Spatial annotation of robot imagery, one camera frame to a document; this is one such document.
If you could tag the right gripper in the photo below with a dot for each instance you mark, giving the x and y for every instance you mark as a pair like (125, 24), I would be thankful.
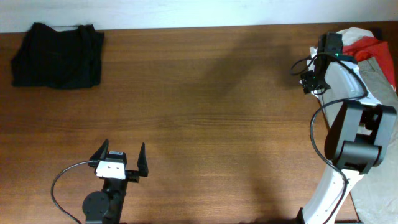
(308, 83)

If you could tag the red t-shirt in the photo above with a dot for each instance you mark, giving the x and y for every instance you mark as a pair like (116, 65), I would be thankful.
(370, 47)

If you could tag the black folded garment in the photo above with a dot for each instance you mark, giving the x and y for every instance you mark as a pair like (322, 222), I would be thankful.
(64, 60)

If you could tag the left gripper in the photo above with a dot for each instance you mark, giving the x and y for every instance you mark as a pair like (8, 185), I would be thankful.
(134, 175)

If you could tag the white garment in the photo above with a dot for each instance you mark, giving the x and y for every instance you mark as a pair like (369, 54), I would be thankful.
(349, 36)

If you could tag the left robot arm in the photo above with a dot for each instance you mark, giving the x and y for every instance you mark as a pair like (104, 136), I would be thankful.
(106, 205)

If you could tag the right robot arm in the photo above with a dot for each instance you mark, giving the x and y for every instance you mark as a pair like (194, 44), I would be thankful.
(360, 130)

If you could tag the khaki green shorts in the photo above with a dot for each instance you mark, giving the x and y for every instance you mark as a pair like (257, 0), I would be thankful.
(356, 142)

